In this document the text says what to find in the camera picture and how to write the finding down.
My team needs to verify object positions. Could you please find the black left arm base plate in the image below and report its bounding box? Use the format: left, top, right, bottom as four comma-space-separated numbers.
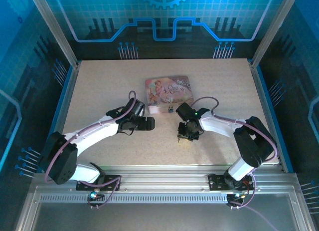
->
75, 175, 122, 192

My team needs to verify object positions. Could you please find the aluminium frame post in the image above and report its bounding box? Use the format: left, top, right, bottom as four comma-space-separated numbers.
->
27, 0, 82, 68
250, 0, 301, 68

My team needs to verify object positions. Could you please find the pink illustrated bag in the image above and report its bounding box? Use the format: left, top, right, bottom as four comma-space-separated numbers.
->
145, 75, 194, 114

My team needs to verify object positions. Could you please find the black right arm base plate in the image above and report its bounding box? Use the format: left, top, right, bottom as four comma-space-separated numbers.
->
208, 173, 257, 192

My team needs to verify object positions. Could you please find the slotted grey cable duct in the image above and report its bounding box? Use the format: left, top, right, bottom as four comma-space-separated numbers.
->
39, 194, 252, 202

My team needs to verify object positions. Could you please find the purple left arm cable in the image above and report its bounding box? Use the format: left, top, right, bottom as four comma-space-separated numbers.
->
44, 90, 138, 183

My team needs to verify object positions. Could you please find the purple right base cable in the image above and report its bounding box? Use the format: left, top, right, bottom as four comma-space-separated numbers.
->
228, 173, 257, 210

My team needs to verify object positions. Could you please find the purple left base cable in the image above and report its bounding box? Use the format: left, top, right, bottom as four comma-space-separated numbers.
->
79, 175, 122, 210

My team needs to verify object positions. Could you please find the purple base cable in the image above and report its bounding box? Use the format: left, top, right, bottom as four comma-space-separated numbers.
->
228, 173, 257, 210
79, 175, 122, 210

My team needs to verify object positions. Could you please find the aluminium mounting rail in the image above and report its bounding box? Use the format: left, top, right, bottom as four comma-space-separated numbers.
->
29, 165, 300, 193

